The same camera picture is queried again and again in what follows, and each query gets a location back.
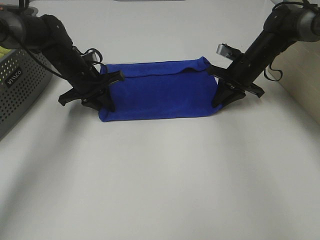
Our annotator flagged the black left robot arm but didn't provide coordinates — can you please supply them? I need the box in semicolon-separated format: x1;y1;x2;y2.
0;0;125;112

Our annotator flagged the blue microfiber towel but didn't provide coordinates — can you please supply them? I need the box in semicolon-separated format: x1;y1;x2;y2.
98;56;222;122

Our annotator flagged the grey perforated plastic basket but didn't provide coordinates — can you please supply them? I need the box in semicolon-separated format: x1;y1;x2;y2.
0;7;54;141

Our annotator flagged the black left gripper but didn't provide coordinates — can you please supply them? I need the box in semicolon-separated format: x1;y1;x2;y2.
57;62;125;112

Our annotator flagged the yellow-green towel in basket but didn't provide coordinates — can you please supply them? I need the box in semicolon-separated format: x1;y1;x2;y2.
0;46;13;62

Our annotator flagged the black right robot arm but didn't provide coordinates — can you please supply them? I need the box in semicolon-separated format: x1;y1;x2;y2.
206;0;320;108

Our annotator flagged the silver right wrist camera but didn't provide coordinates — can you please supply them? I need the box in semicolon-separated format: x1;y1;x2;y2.
216;43;243;61

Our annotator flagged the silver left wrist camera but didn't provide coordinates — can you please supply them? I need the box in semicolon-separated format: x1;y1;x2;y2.
80;48;103;66

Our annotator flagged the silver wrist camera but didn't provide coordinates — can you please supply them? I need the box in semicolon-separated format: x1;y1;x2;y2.
80;48;103;66
216;43;243;61

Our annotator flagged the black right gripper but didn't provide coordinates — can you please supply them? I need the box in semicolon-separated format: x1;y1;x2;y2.
206;53;265;108

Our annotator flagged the beige storage bin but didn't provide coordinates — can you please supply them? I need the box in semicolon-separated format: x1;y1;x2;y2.
271;42;320;124

